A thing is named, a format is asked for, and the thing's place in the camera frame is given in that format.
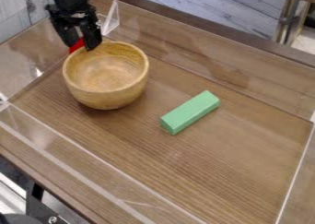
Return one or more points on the black table leg bracket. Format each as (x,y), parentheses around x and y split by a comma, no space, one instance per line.
(36,209)

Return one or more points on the green rectangular foam stick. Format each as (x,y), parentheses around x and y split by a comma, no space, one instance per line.
(184,115)

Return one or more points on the light brown wooden bowl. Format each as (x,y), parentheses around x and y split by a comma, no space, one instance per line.
(107,78)

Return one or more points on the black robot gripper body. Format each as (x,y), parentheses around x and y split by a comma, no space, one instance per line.
(82,13)

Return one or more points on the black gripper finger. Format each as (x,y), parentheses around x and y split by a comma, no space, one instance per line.
(66,30)
(91,35)

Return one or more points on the red plush strawberry toy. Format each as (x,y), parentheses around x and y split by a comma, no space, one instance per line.
(78,45)

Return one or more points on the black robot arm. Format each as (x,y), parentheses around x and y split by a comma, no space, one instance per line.
(68,5)

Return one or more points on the metal table leg background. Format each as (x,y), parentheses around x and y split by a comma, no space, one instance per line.
(291,21)

